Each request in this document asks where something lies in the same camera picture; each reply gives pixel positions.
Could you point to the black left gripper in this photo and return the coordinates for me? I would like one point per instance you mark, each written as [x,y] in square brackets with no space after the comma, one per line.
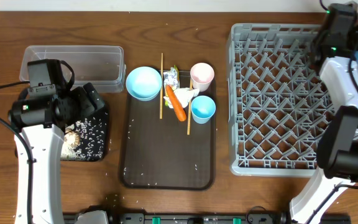
[91,106]

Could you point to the pile of white rice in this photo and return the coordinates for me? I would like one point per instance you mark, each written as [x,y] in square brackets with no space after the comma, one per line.
[93,135]

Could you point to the brown dried mushroom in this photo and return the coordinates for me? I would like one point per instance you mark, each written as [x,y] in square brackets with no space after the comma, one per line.
[71,141]

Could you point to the light blue plastic bowl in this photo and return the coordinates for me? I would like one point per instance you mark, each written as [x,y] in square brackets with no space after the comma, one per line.
[144,83]

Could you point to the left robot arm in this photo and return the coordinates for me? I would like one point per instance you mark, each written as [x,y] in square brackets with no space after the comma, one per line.
[39,118]

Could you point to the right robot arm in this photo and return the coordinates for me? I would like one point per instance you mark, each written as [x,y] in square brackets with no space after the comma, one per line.
[334,57]

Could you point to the black waste bin tray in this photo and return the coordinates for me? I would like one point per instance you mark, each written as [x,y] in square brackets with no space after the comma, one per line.
[85,139]

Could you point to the grey plastic dishwasher rack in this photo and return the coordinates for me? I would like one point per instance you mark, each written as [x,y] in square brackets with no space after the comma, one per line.
[278,106]

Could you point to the clear plastic bin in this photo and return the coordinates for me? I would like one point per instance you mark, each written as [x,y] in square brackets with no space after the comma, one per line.
[101,65]

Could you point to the wooden chopstick left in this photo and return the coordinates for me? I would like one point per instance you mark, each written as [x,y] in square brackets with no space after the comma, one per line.
[161,88]

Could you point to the wooden chopstick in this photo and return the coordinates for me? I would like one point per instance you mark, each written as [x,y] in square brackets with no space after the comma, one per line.
[189,110]
[161,88]

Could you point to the dark brown serving tray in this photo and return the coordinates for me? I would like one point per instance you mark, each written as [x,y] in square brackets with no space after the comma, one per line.
[160,152]

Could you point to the crumpled foil snack wrapper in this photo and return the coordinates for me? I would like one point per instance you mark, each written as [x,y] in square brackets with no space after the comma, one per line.
[171,78]

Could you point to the orange carrot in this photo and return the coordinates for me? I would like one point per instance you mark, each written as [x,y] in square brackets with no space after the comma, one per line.
[177,107]

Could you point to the crumpled white paper napkin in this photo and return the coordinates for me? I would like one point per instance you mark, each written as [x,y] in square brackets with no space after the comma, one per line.
[184,95]

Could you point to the wooden chopstick right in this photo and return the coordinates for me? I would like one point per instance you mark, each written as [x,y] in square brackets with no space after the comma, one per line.
[189,110]

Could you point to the light blue plastic cup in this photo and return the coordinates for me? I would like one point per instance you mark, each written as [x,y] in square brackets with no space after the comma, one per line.
[202,109]

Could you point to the pink plastic cup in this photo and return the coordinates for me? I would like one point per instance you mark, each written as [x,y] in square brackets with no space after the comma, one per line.
[202,74]

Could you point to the black rail with green clips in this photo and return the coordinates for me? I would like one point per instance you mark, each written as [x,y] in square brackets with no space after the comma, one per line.
[256,215]

